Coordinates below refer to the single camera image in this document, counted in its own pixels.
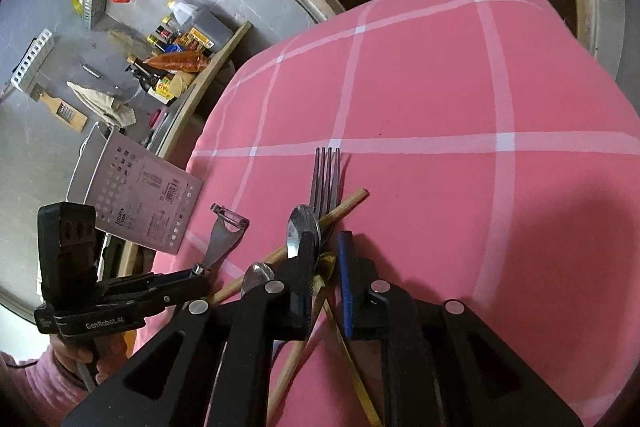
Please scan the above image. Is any steel handle peeler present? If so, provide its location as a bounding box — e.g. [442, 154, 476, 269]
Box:
[192, 203, 250, 278]

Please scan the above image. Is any person's left forearm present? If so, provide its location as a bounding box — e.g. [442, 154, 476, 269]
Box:
[0, 349, 96, 427]

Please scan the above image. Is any tan wrapped block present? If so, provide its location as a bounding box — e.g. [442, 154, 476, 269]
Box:
[170, 71, 197, 96]

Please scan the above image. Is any beige kitchen counter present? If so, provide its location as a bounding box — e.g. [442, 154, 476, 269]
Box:
[120, 21, 253, 278]

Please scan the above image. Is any grey wall shelf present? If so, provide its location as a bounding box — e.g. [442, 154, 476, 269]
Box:
[81, 0, 108, 30]

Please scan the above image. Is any dark pump bottle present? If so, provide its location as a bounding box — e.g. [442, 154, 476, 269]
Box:
[125, 54, 166, 90]

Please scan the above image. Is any large oil jug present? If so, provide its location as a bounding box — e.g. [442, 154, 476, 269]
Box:
[167, 0, 236, 50]

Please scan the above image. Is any white wall shelf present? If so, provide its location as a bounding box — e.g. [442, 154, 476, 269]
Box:
[11, 28, 54, 90]

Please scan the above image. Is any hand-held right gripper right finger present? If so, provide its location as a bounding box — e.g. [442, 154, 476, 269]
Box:
[337, 230, 584, 427]

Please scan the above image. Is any red chilli packet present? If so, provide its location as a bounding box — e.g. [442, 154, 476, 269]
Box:
[142, 49, 210, 74]

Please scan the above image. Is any pink checked tablecloth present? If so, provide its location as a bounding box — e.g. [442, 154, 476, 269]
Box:
[132, 0, 640, 427]

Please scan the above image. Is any beige towel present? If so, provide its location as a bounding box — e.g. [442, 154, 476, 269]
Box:
[67, 81, 136, 128]

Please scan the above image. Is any wooden grater board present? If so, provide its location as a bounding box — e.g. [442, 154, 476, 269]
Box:
[31, 88, 88, 134]

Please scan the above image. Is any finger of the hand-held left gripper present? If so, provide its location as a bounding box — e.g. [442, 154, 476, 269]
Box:
[150, 287, 211, 308]
[150, 269, 210, 290]

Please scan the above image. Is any hanging steel tool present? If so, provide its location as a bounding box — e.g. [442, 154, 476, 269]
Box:
[81, 63, 121, 90]

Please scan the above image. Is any hanging brown scrubber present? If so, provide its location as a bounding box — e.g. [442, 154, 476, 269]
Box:
[107, 29, 146, 52]

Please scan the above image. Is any amber sauce bottle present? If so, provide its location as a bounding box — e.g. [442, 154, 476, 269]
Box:
[175, 29, 213, 52]

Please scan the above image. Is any white perforated utensil holder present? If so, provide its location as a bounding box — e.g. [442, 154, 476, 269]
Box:
[66, 122, 205, 255]

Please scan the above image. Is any steel fork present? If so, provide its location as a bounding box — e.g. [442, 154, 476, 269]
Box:
[307, 147, 342, 230]

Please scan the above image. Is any person's left hand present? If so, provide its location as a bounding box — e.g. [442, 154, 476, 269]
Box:
[52, 334, 129, 388]

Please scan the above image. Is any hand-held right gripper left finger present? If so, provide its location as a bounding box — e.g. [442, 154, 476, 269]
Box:
[60, 232, 322, 427]

